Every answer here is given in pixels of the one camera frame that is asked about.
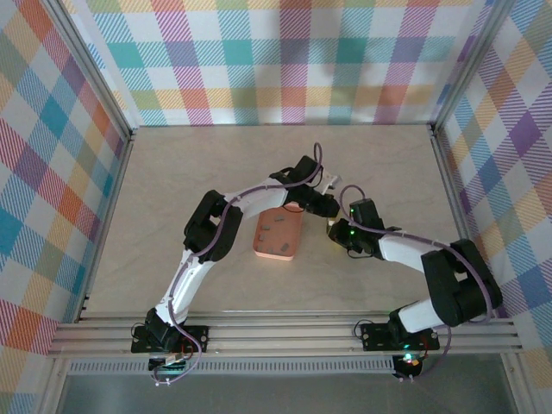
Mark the aluminium frame post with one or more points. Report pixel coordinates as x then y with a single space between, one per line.
97 73
468 64

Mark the black controller board green light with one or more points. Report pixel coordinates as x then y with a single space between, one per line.
170 366
412 364

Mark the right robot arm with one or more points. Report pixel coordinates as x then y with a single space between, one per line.
457 280

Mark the aluminium side rail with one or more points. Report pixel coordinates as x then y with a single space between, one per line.
108 215
455 194

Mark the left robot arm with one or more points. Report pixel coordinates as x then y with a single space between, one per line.
190 284

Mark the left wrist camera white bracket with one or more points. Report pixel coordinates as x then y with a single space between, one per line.
330 181

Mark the orange plastic tray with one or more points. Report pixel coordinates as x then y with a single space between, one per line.
276 256

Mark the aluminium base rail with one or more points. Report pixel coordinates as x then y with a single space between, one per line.
280 336

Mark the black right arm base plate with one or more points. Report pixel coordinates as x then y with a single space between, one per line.
375 338

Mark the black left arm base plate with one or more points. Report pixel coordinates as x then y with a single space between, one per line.
196 338

